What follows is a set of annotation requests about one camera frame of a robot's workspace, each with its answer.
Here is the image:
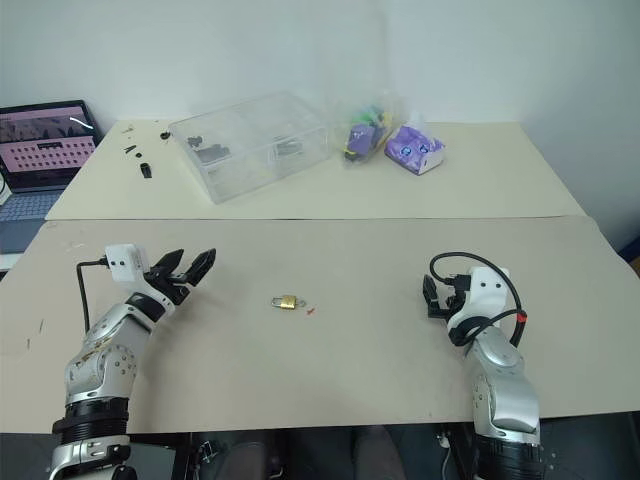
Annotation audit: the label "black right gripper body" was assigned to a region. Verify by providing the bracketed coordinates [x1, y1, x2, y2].
[427, 272, 471, 322]

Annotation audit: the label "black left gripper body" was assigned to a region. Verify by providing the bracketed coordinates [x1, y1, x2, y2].
[142, 266, 195, 305]

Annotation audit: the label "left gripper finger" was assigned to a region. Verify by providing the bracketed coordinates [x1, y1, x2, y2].
[154, 248, 186, 275]
[181, 247, 218, 289]

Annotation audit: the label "black parts in clear box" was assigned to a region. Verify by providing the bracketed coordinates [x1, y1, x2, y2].
[185, 132, 232, 165]

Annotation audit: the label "clear plastic compartment box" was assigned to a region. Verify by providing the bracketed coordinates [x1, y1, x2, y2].
[167, 90, 332, 206]

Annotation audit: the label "purple tissue pack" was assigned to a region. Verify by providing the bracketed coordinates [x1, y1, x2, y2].
[383, 111, 447, 176]

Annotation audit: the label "clear bag of colourful items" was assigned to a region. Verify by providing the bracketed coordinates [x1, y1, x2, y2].
[326, 89, 402, 172]

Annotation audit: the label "open laptop with pink screen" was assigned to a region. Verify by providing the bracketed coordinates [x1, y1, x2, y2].
[0, 99, 104, 257]

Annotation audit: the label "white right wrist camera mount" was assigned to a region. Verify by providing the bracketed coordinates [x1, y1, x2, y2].
[446, 266, 512, 345]

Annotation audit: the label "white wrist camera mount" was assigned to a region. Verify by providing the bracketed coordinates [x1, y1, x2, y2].
[446, 266, 512, 345]
[103, 243, 190, 314]

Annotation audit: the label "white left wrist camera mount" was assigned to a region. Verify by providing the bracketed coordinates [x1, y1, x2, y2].
[103, 243, 190, 314]

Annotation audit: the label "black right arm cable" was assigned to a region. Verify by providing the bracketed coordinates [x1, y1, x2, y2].
[429, 251, 529, 347]

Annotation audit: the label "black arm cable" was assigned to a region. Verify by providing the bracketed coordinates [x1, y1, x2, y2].
[429, 251, 529, 347]
[75, 256, 109, 332]

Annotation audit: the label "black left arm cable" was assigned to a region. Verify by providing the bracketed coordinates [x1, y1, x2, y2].
[75, 256, 109, 332]

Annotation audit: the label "white cable under table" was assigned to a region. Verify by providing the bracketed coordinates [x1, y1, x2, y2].
[436, 433, 452, 474]

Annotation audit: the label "black table frame leg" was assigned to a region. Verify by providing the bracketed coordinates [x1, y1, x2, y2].
[171, 432, 195, 480]

